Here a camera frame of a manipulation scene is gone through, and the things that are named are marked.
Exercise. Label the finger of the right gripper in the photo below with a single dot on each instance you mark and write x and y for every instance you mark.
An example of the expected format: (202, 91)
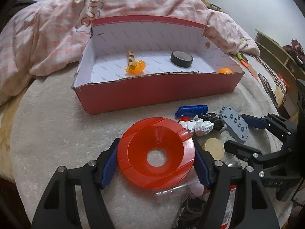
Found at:
(271, 122)
(244, 153)

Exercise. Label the green orange toy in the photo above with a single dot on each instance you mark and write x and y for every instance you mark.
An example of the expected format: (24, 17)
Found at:
(242, 61)

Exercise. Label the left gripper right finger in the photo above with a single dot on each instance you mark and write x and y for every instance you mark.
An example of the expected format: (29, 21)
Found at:
(252, 206)

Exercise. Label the wooden headboard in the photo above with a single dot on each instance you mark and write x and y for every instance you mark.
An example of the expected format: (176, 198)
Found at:
(19, 5)

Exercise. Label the white black robot toy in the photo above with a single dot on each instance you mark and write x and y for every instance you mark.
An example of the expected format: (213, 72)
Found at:
(203, 124)

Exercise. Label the red lighter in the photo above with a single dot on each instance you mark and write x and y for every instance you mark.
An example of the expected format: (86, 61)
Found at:
(229, 208)

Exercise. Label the black patterned pyramid puzzle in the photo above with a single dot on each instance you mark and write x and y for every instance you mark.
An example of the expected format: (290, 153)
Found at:
(189, 213)

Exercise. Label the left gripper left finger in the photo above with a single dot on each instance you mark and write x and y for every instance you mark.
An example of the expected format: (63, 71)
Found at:
(58, 207)

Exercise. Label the blue plastic toy piece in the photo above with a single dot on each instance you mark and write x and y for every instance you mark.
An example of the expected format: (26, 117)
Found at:
(191, 111)

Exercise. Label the red cardboard box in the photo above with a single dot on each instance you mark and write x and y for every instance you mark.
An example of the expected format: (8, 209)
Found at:
(102, 84)

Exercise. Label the round wooden disc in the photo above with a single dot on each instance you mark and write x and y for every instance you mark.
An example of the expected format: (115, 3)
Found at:
(215, 147)

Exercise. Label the orange ball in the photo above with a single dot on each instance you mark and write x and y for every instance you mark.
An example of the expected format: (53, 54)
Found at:
(224, 70)

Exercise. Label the yellow box on sill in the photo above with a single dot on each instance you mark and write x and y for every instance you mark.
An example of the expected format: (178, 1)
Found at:
(211, 5)

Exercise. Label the grey perforated plate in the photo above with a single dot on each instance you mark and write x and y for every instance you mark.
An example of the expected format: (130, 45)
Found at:
(235, 124)

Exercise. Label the black tape roll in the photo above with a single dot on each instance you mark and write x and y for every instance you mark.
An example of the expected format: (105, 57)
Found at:
(181, 59)

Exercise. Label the red plastic funnel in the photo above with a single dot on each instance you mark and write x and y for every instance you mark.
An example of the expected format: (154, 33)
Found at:
(156, 153)

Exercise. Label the wooden shelf unit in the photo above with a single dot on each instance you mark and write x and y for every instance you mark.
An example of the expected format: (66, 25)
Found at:
(283, 64)

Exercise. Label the wooden puzzle block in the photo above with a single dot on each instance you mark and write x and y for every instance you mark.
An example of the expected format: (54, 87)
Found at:
(131, 57)

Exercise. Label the orange spiky toy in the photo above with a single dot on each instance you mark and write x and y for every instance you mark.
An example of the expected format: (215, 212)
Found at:
(136, 67)

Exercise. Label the beige fleece blanket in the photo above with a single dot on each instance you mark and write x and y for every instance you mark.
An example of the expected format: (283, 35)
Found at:
(51, 129)

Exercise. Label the clear plastic bottle red label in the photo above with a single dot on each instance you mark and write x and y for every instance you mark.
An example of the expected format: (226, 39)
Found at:
(190, 186)

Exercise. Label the pink checkered duvet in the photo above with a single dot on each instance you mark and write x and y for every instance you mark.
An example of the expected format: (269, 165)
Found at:
(46, 36)

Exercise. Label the patterned bed sheet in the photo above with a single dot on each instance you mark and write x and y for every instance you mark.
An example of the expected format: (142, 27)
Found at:
(9, 109)

